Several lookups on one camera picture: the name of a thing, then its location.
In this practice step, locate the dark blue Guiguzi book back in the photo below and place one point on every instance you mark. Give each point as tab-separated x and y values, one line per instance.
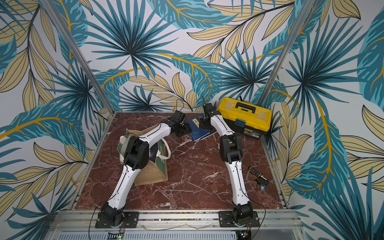
203	134

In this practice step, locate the aluminium front rail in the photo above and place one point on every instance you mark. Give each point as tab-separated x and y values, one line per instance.
177	225

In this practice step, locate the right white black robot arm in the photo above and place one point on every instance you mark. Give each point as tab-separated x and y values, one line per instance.
231	152

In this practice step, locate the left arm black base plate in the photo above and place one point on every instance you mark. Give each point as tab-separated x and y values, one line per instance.
129	220

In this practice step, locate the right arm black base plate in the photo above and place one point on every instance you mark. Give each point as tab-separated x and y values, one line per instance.
226	220

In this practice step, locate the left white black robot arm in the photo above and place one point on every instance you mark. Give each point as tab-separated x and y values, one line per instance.
136	155

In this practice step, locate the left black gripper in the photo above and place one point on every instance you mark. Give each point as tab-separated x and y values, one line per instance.
188	129

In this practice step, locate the small black device on table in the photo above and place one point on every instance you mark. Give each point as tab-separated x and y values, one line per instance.
260	179

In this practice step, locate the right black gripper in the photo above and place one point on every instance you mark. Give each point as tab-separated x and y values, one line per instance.
204	121

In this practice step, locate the yellow black toolbox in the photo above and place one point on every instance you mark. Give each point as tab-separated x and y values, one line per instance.
245	118

